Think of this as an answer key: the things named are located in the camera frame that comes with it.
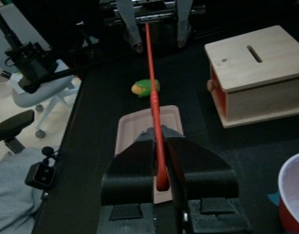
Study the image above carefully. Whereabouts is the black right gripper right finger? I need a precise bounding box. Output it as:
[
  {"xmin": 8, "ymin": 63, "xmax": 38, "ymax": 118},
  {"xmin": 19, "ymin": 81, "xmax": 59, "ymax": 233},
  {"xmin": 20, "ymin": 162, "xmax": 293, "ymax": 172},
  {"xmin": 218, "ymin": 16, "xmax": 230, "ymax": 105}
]
[{"xmin": 165, "ymin": 124, "xmax": 256, "ymax": 234}]

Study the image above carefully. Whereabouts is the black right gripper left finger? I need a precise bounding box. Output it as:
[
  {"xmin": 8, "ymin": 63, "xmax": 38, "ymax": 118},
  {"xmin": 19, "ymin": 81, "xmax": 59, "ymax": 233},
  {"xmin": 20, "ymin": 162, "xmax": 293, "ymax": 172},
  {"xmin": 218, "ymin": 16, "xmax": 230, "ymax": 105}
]
[{"xmin": 95, "ymin": 127, "xmax": 159, "ymax": 234}]

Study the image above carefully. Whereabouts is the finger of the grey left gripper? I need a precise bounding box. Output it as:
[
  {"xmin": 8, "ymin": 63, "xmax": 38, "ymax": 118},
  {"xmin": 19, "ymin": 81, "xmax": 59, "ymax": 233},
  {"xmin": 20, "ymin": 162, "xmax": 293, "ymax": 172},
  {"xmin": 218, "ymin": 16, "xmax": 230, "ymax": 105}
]
[
  {"xmin": 115, "ymin": 0, "xmax": 145, "ymax": 54},
  {"xmin": 175, "ymin": 0, "xmax": 194, "ymax": 49}
]

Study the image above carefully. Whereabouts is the red plastic toy knife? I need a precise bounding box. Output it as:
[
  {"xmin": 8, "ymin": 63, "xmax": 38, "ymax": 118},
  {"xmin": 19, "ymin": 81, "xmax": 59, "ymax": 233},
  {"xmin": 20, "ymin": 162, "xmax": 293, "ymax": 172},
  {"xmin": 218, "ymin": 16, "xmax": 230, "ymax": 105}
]
[{"xmin": 145, "ymin": 22, "xmax": 173, "ymax": 192}]

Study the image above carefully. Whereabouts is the pink plastic tray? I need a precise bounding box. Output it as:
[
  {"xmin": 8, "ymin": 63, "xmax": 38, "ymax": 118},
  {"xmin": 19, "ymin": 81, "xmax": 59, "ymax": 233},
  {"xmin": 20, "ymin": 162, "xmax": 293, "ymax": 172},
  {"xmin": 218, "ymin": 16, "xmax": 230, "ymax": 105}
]
[{"xmin": 114, "ymin": 104, "xmax": 186, "ymax": 205}]

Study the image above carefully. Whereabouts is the green yellow toy fruit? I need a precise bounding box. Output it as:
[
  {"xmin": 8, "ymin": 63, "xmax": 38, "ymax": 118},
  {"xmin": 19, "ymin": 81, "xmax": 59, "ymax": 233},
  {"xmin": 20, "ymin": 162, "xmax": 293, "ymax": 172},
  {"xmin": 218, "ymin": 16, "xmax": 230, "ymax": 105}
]
[{"xmin": 130, "ymin": 79, "xmax": 162, "ymax": 99}]

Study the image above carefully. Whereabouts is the red cup white inside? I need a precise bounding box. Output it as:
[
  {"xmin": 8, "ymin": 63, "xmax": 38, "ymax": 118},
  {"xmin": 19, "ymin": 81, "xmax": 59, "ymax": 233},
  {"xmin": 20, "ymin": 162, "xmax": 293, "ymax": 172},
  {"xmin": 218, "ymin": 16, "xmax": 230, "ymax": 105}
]
[{"xmin": 278, "ymin": 151, "xmax": 299, "ymax": 234}]

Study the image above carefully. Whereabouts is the wooden box with slot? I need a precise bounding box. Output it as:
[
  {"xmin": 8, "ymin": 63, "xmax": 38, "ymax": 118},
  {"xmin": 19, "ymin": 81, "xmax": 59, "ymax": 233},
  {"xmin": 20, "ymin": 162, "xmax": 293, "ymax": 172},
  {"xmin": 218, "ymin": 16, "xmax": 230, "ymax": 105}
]
[{"xmin": 203, "ymin": 25, "xmax": 299, "ymax": 129}]

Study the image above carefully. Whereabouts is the grey office chair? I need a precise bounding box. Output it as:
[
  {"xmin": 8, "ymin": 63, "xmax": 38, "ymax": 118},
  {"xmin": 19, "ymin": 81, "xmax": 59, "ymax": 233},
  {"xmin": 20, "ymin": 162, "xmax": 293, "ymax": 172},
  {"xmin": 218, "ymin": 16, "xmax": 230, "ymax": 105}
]
[{"xmin": 7, "ymin": 58, "xmax": 83, "ymax": 140}]

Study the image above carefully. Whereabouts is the grey clothed person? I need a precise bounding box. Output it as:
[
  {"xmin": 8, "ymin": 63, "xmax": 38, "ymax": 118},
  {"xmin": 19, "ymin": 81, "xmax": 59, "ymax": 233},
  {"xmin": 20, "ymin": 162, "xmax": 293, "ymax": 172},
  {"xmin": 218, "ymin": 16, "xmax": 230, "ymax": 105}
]
[{"xmin": 0, "ymin": 147, "xmax": 48, "ymax": 234}]

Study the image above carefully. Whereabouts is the black office chair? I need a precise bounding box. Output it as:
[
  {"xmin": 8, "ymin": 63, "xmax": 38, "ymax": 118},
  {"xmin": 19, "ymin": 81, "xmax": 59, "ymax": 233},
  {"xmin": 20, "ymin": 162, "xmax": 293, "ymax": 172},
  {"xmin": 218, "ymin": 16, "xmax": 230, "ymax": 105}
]
[{"xmin": 0, "ymin": 109, "xmax": 36, "ymax": 155}]

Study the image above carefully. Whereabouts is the small black clamp camera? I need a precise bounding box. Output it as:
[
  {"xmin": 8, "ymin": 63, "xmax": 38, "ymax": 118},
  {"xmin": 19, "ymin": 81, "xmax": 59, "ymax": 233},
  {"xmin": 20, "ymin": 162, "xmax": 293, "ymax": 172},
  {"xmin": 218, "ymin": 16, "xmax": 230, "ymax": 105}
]
[{"xmin": 23, "ymin": 145, "xmax": 59, "ymax": 192}]

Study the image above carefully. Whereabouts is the black camera on tripod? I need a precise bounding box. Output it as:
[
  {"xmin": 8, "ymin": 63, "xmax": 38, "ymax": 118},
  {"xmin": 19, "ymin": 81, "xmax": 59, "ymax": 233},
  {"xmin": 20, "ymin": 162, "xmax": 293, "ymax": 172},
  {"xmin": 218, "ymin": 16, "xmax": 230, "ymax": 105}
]
[{"xmin": 0, "ymin": 3, "xmax": 60, "ymax": 95}]

